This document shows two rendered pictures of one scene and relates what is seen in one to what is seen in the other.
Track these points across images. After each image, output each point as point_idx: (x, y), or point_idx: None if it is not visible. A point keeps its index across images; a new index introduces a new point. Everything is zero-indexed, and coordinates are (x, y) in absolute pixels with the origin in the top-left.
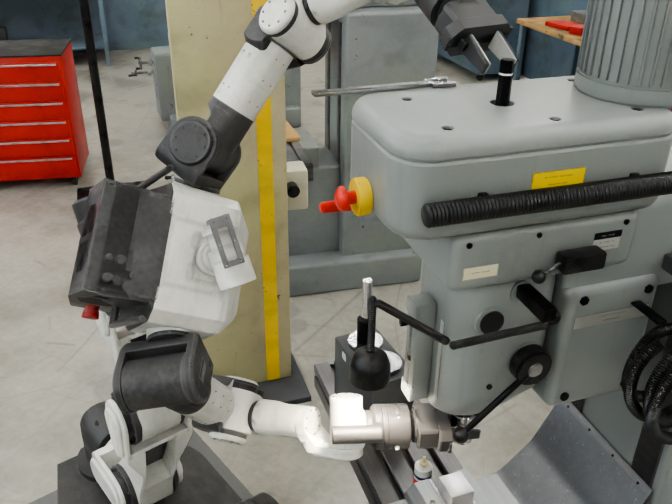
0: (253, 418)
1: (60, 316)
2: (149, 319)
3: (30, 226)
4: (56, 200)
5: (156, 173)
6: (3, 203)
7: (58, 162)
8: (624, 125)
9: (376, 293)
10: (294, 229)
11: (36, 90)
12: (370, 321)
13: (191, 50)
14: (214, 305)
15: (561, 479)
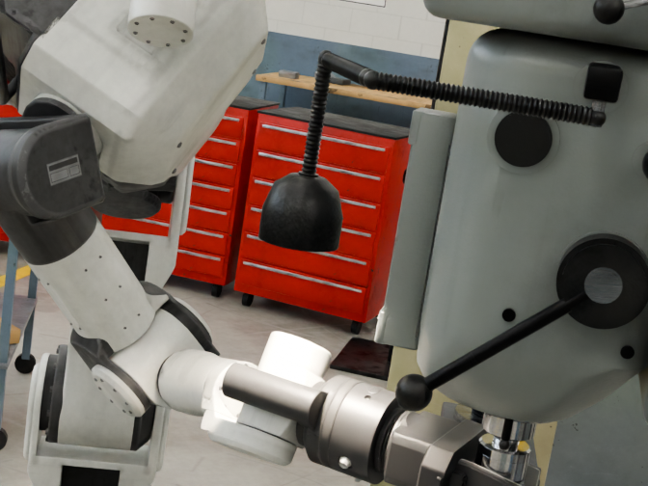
0: (164, 365)
1: (217, 463)
2: (25, 63)
3: (259, 356)
4: (315, 341)
5: None
6: (246, 323)
7: (341, 291)
8: None
9: None
10: (627, 456)
11: (347, 179)
12: (312, 103)
13: (479, 27)
14: (134, 86)
15: None
